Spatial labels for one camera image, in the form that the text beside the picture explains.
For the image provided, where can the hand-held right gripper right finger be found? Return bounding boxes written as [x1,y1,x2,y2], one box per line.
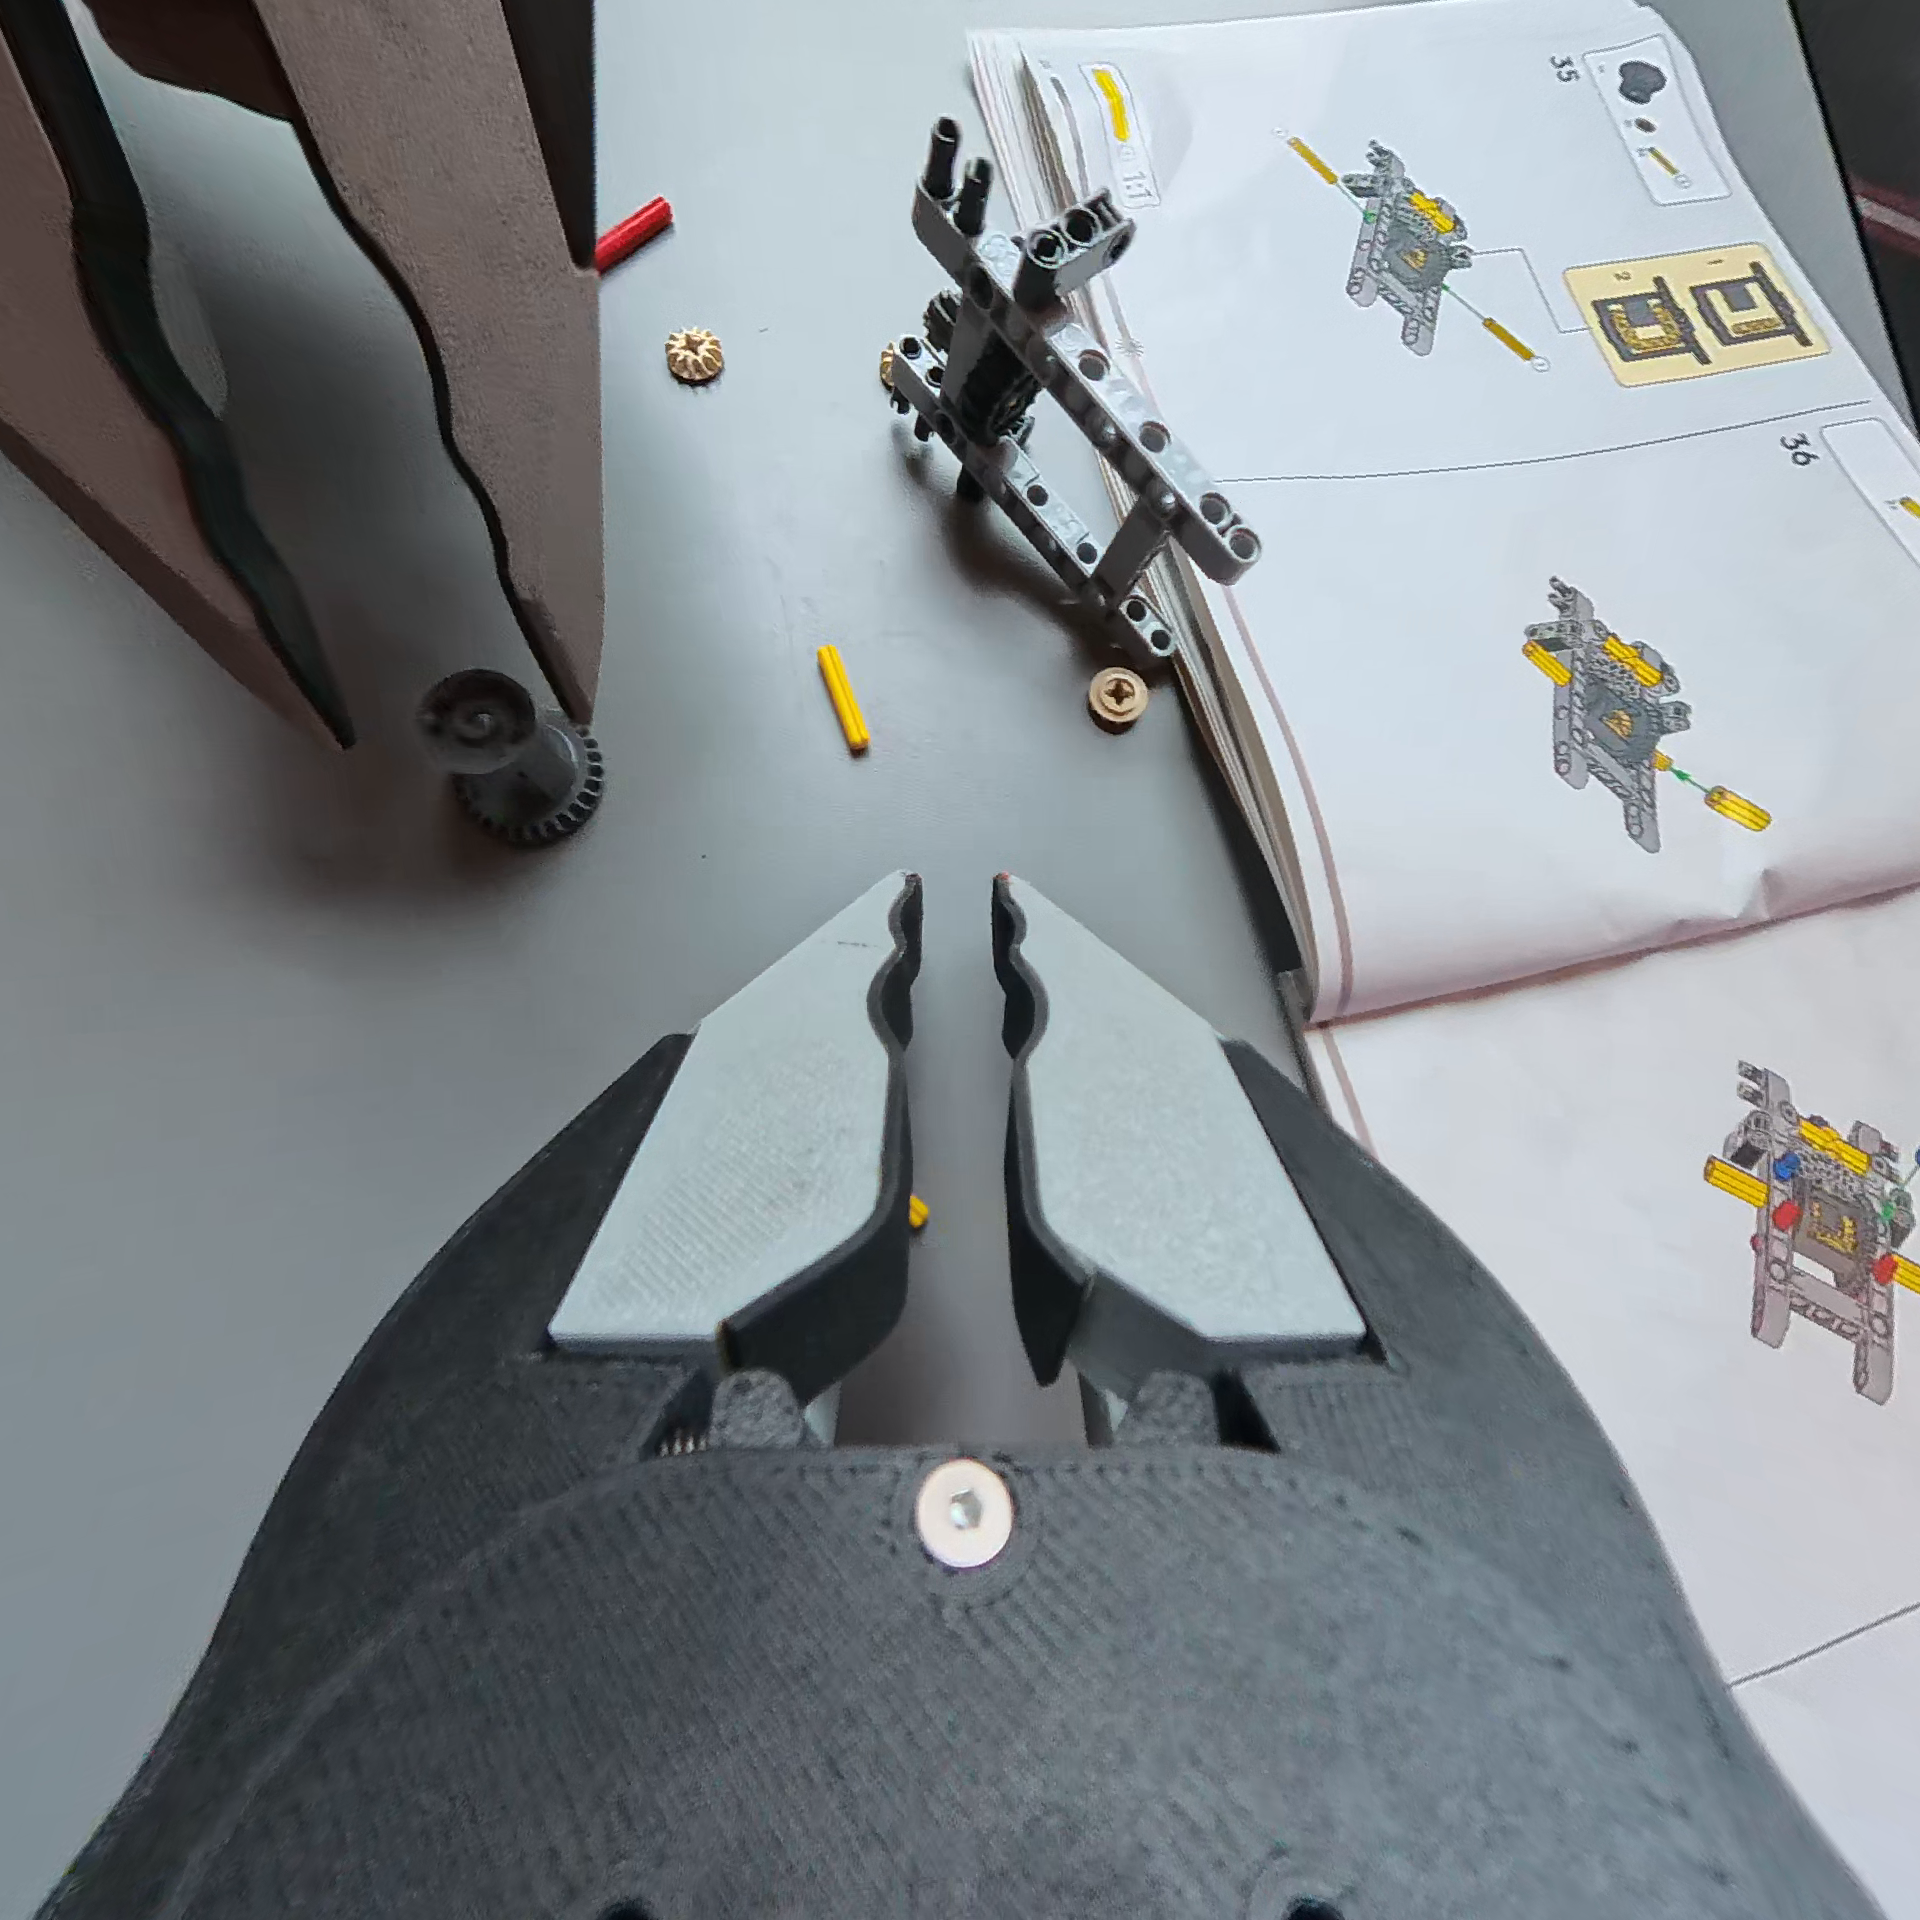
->
[989,872,1370,1392]

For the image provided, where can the dark grey lego differential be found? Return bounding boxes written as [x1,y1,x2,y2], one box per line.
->
[416,668,607,852]

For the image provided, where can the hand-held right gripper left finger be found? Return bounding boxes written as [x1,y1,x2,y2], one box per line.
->
[546,870,923,1408]

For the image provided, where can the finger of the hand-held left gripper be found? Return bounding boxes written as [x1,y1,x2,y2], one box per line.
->
[0,0,359,752]
[251,0,613,730]

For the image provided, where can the black lego set box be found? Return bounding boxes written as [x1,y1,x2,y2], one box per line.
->
[1789,0,1920,441]

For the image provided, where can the white lego instruction booklet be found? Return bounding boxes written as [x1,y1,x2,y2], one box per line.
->
[967,0,1920,1920]

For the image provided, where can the grey lego gear frame assembly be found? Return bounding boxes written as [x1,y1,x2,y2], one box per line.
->
[878,117,1263,664]

